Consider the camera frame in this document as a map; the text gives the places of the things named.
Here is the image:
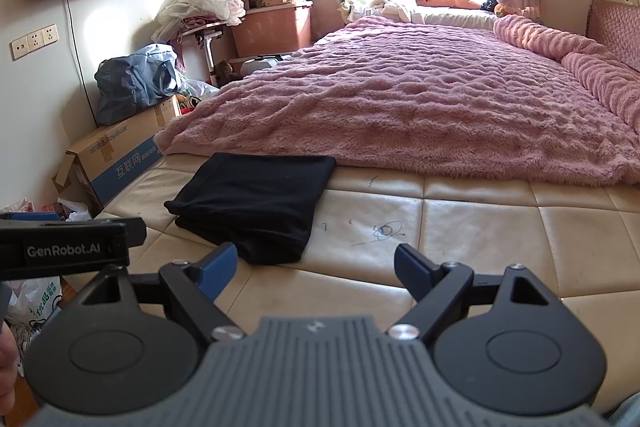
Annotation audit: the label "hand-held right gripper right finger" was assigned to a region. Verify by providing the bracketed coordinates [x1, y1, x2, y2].
[387, 243, 565, 348]

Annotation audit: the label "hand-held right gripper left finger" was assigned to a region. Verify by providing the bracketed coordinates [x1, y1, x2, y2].
[80, 242, 247, 348]

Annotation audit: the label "black pants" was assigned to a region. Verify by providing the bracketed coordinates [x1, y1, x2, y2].
[164, 152, 337, 265]

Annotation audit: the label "person's left hand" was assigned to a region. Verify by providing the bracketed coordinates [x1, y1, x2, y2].
[0, 339, 22, 408]

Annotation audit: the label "crumpled plastic bags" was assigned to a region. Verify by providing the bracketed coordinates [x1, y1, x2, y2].
[0, 198, 95, 228]

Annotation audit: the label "green printed plastic bag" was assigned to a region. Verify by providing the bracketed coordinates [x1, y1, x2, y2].
[4, 276, 65, 380]

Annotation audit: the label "cardboard box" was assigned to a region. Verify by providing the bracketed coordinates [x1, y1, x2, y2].
[52, 94, 184, 208]

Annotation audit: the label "pink fuzzy blanket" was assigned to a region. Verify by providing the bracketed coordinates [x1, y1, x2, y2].
[156, 16, 640, 185]

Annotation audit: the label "printed white plastic bag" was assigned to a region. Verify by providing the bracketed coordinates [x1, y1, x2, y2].
[176, 76, 222, 114]

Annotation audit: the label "blue cloth bag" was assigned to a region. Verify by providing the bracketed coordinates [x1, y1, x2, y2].
[94, 44, 182, 126]

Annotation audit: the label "brown stuffed toy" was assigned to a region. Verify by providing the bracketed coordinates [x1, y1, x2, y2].
[215, 59, 240, 86]

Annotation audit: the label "white appliance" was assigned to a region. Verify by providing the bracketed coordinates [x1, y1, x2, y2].
[239, 54, 287, 78]

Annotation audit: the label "white side table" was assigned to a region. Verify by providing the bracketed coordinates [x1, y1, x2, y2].
[179, 20, 237, 88]

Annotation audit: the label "pink plastic storage tub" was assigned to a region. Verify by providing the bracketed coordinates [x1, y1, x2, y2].
[231, 1, 314, 58]

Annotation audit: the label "white pillow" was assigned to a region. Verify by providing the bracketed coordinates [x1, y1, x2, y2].
[414, 6, 502, 30]

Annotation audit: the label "pink knobbly fleece blanket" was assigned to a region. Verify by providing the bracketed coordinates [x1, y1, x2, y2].
[492, 14, 640, 132]

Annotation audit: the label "white clothes pile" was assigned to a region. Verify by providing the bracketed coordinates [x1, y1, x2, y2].
[340, 0, 426, 26]

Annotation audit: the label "pink quilted headboard cushion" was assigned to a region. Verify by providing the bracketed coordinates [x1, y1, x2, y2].
[586, 0, 640, 74]

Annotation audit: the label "black television cable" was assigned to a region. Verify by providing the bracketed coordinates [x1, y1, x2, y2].
[64, 0, 100, 128]

